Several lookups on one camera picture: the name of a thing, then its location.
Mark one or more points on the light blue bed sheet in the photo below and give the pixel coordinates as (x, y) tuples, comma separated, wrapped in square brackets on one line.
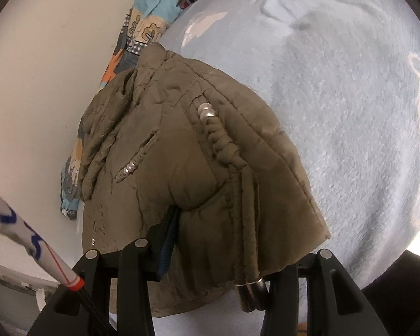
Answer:
[(336, 112)]

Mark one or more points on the patchwork cartoon print blanket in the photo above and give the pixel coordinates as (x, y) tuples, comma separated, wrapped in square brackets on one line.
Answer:
[(150, 7)]

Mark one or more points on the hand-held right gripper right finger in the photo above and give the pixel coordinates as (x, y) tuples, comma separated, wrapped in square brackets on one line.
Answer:
[(322, 273)]

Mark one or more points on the olive puffer jacket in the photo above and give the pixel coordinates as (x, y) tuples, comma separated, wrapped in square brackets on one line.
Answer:
[(182, 154)]

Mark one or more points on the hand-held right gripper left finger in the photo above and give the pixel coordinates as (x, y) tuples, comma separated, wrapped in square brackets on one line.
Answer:
[(168, 252)]

